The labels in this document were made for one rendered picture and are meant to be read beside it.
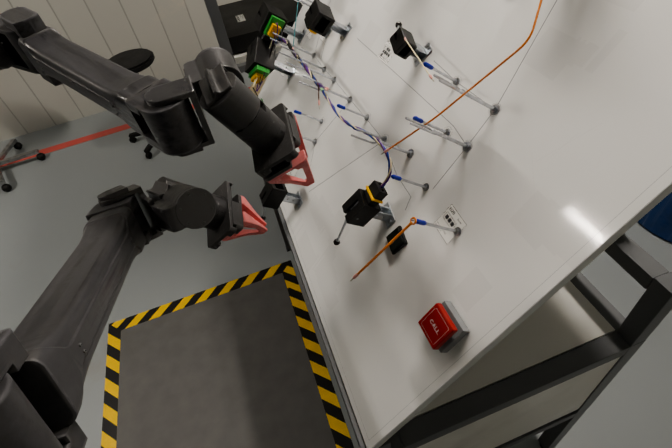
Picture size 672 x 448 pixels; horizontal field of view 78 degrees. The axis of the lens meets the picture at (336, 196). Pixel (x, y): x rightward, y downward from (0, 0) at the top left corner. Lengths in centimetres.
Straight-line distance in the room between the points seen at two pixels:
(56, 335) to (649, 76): 66
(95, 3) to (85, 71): 307
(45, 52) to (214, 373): 151
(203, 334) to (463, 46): 169
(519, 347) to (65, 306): 86
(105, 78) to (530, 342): 94
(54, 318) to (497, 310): 53
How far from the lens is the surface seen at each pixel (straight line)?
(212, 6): 151
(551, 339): 107
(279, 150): 57
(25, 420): 34
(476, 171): 71
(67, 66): 72
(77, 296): 44
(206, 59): 60
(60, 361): 38
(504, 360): 102
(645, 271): 98
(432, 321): 68
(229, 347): 202
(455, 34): 86
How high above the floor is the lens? 171
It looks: 44 degrees down
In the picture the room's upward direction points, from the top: 10 degrees counter-clockwise
